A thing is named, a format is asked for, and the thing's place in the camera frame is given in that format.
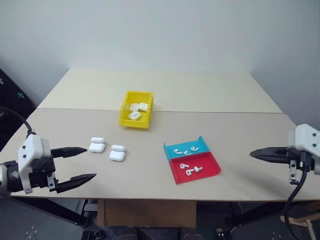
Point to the light wooden frame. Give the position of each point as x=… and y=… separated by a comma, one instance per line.
x=302, y=220

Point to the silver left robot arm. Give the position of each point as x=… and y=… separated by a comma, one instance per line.
x=10, y=177

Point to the white case with green strip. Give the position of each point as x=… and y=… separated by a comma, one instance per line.
x=134, y=115

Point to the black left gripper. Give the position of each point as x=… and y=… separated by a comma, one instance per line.
x=40, y=175

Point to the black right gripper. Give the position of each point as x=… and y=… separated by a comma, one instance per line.
x=293, y=156

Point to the white earbud case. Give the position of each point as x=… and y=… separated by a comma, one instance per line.
x=116, y=156
x=96, y=148

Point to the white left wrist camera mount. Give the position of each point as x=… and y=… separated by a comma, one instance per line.
x=32, y=150

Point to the white earbud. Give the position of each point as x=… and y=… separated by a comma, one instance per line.
x=188, y=173
x=198, y=169
x=183, y=165
x=177, y=150
x=193, y=149
x=185, y=152

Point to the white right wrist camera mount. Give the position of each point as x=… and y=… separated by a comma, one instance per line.
x=303, y=140

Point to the yellow plastic bin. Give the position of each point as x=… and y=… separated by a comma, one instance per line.
x=136, y=124

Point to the black mat with cross marks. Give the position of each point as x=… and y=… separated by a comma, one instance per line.
x=12, y=100

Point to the blue plastic tray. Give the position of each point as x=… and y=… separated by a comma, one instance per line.
x=171, y=152

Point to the white plastic block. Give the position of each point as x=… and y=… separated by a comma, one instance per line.
x=144, y=107
x=134, y=107

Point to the black table leg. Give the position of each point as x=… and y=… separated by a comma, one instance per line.
x=65, y=212
x=237, y=215

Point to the dark rounded shape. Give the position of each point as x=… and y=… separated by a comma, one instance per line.
x=137, y=233
x=191, y=233

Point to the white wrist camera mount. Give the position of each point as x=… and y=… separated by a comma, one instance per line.
x=32, y=150
x=303, y=140

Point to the red plastic tray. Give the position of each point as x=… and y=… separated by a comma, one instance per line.
x=210, y=167

